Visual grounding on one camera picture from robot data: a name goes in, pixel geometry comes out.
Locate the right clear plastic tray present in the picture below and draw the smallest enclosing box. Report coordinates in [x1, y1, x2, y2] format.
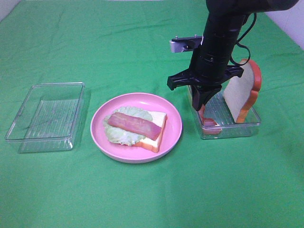
[190, 91, 261, 140]

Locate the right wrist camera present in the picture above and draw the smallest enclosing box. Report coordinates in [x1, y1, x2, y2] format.
[170, 35, 203, 53]

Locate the left clear plastic tray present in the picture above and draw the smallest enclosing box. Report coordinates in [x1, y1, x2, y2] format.
[5, 82, 85, 153]

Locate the toy bread slice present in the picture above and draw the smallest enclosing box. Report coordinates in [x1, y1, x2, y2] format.
[133, 111, 167, 153]
[224, 59, 262, 124]

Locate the clear plastic tray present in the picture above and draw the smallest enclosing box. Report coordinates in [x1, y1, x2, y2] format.
[190, 91, 261, 140]
[5, 82, 85, 153]

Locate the toy lettuce leaf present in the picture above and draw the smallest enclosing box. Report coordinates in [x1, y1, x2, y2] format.
[103, 106, 153, 146]

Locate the green tablecloth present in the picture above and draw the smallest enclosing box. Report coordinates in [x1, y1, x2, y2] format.
[0, 0, 304, 228]

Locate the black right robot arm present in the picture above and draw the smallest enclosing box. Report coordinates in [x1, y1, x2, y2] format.
[167, 0, 297, 111]

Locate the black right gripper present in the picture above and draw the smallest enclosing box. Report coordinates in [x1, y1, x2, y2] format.
[167, 45, 244, 111]

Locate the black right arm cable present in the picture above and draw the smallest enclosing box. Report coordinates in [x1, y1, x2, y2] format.
[229, 13, 257, 67]

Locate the toy bacon strip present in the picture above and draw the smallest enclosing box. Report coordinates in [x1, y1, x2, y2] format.
[107, 112, 162, 140]
[198, 105, 222, 135]

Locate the pink round plate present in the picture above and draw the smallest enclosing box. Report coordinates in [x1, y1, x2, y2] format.
[90, 93, 183, 163]

